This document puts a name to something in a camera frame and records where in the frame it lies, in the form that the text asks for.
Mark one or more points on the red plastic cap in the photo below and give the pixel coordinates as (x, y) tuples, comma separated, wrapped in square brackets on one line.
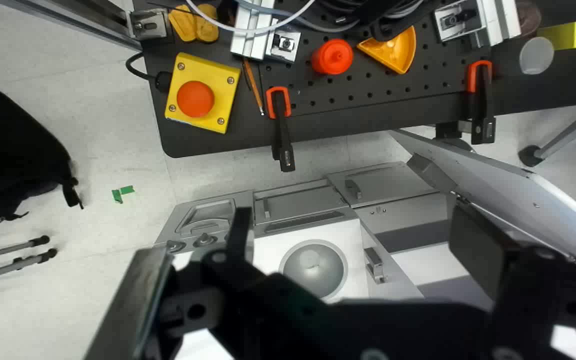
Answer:
[(332, 56)]

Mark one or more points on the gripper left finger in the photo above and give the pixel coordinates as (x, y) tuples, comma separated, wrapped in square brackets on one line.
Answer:
[(203, 280)]

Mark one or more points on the toy kitchen sink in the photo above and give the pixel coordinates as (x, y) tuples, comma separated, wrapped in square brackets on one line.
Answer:
[(313, 267)]

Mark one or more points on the green tape piece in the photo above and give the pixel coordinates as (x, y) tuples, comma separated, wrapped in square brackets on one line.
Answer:
[(120, 192)]

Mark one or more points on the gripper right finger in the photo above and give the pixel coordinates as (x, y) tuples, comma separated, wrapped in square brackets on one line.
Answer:
[(543, 290)]

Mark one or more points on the yellow block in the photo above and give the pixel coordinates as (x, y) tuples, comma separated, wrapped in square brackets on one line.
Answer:
[(573, 34)]

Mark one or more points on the orange plastic wedge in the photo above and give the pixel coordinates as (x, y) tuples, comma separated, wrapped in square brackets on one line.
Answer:
[(393, 50)]

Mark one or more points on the yellow emergency stop box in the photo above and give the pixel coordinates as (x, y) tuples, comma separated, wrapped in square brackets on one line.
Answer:
[(195, 97)]

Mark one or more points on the stove knob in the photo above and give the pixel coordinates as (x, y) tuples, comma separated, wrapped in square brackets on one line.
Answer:
[(204, 240), (175, 245)]

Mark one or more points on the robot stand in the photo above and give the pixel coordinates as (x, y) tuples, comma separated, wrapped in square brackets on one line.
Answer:
[(368, 110)]

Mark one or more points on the toy kitchen tap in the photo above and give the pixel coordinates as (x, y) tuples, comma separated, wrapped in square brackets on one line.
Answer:
[(374, 264)]

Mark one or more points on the white round disc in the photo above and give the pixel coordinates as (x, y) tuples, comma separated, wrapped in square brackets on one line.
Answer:
[(536, 56)]

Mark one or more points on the yellow plastic piece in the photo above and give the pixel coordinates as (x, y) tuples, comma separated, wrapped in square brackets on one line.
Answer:
[(193, 22)]

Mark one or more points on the orange and black clamp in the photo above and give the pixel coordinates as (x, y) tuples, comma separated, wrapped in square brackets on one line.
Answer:
[(482, 105), (280, 125)]

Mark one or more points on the black backpack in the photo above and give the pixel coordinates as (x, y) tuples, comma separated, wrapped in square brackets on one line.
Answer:
[(8, 160)]

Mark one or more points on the orange pencil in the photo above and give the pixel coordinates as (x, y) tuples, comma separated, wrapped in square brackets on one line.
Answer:
[(254, 87)]

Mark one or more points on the grey leg with black foot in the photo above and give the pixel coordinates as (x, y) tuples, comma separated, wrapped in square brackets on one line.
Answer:
[(563, 137)]

